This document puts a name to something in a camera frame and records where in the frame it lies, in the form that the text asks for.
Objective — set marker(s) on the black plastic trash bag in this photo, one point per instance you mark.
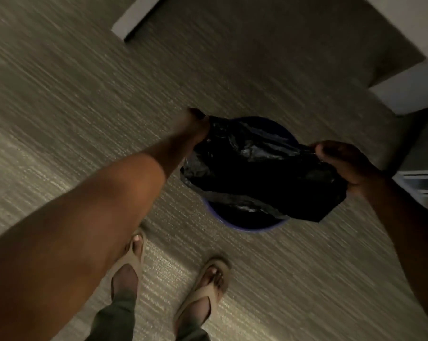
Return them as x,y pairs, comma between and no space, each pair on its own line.
263,170

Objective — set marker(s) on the white baseboard trim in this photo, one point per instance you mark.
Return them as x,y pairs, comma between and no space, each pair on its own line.
135,17

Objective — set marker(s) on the white furniture corner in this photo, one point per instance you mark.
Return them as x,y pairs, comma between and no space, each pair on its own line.
407,86

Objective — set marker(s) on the person's left fingers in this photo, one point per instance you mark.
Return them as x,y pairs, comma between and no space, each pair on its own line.
201,122

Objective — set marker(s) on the blue round trash bin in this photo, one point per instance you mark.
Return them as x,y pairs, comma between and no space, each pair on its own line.
247,223

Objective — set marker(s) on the beige flip-flop sandal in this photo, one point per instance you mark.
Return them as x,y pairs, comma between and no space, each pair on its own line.
205,285
128,261

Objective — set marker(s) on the person's right hand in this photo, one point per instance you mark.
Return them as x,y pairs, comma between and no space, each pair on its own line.
349,165

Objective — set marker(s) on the person's left forearm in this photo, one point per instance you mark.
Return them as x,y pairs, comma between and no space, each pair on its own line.
75,227

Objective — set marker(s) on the person's right forearm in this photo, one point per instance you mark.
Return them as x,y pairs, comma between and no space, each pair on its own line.
409,241

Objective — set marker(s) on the person's green trousers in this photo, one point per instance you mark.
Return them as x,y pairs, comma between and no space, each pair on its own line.
118,319

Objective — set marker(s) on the metal door frame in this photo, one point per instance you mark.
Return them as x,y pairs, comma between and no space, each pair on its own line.
418,182

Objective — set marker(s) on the person's right thumb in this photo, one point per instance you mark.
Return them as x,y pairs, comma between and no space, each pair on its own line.
329,149

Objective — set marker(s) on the person's left hand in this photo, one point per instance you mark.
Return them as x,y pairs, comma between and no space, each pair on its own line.
196,126

